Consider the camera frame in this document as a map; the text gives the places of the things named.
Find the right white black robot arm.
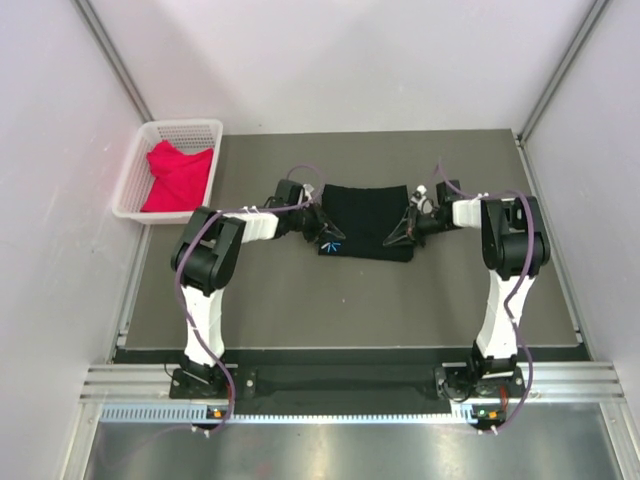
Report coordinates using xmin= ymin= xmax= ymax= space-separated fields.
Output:
xmin=383 ymin=180 xmax=551 ymax=396

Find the white perforated plastic basket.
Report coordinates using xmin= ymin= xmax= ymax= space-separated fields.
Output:
xmin=112 ymin=119 xmax=223 ymax=225

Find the grey slotted cable duct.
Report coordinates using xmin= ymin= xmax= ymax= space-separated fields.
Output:
xmin=100 ymin=403 xmax=477 ymax=425

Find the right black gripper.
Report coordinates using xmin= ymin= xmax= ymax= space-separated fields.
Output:
xmin=385 ymin=203 xmax=455 ymax=248

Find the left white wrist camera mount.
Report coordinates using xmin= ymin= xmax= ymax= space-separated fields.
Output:
xmin=301 ymin=183 xmax=316 ymax=203

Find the crumpled red t-shirt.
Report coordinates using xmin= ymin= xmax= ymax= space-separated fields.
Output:
xmin=141 ymin=140 xmax=214 ymax=213

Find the black t-shirt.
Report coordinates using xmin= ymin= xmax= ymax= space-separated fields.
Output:
xmin=318 ymin=185 xmax=414 ymax=263

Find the aluminium frame rail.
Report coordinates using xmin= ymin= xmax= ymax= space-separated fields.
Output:
xmin=80 ymin=362 xmax=625 ymax=403

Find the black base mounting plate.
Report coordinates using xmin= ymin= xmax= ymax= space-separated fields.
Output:
xmin=169 ymin=347 xmax=525 ymax=414

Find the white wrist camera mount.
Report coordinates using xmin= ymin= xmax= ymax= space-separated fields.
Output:
xmin=409 ymin=185 xmax=434 ymax=215
xmin=301 ymin=183 xmax=316 ymax=203

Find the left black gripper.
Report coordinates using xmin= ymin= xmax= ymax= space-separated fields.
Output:
xmin=287 ymin=199 xmax=344 ymax=243

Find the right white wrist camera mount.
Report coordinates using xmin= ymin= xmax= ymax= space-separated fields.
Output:
xmin=409 ymin=185 xmax=434 ymax=215

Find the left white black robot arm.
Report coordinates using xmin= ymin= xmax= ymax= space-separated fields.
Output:
xmin=171 ymin=179 xmax=345 ymax=397

